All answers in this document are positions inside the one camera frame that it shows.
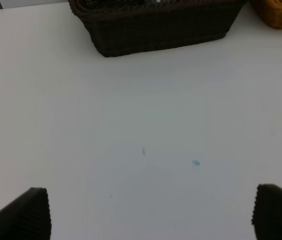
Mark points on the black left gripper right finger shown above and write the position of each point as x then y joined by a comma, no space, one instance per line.
267,212

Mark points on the black box in basket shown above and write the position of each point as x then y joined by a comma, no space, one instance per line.
155,2

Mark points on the orange wicker basket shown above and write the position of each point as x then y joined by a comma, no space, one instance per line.
269,11

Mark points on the dark brown wicker basket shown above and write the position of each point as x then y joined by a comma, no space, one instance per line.
124,27

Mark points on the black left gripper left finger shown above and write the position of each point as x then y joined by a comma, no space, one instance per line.
27,217

